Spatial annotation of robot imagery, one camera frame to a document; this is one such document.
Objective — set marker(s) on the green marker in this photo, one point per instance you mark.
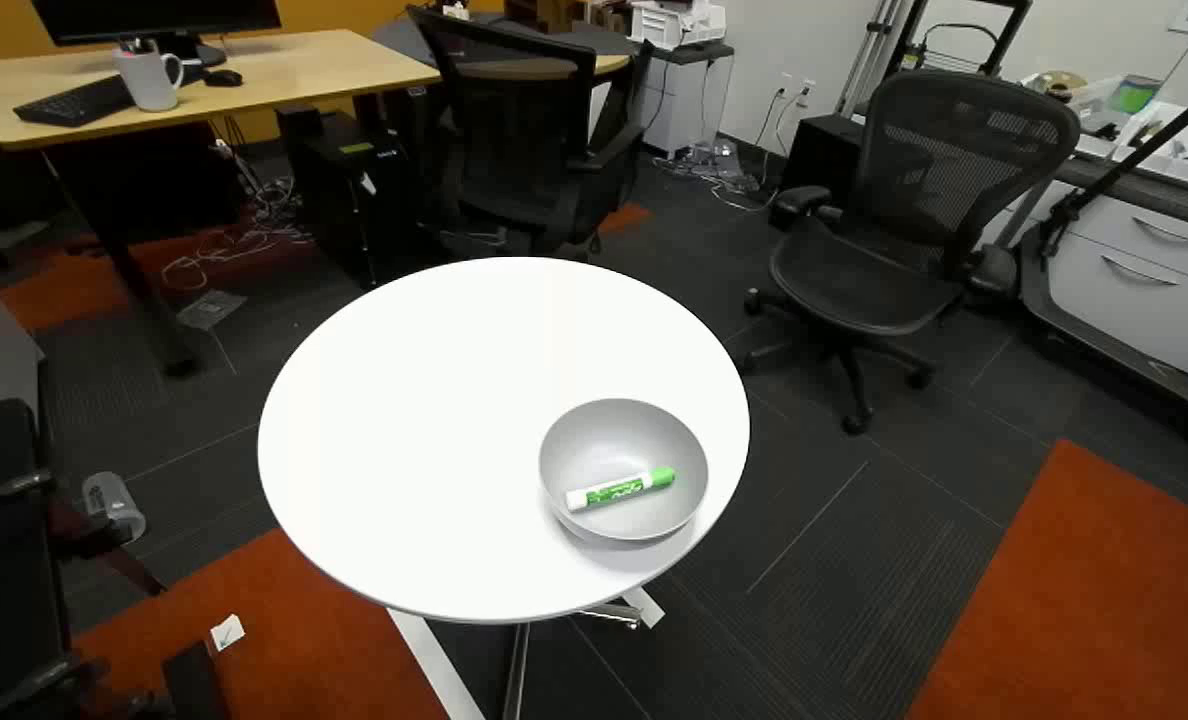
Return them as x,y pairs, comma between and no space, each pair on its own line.
623,488

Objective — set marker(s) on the grey bowl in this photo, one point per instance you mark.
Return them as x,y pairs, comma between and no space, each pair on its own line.
616,439

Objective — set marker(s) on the round white table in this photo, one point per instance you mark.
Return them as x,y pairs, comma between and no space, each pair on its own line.
401,450

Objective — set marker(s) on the black office chair at desk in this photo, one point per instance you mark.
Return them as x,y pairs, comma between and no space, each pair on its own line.
540,133

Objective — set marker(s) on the black mesh office chair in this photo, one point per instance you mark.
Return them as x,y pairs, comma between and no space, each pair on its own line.
941,159

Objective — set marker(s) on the black computer tower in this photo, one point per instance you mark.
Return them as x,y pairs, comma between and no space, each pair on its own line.
355,192

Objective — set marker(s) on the small white floor box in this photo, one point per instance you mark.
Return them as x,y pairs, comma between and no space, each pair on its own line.
225,632

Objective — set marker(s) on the white mug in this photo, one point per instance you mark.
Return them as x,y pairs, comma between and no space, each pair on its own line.
154,76

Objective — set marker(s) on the black computer monitor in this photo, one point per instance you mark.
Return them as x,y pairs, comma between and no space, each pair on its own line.
172,26

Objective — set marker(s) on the white drawer cabinet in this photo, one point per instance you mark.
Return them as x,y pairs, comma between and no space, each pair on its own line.
1124,273

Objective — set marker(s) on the black keyboard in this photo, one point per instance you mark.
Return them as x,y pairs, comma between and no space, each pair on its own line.
76,106

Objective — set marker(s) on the black chair at left edge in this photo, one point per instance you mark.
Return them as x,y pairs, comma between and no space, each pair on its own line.
42,678

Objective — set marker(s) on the wooden desk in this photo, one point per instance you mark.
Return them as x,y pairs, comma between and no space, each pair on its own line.
277,69

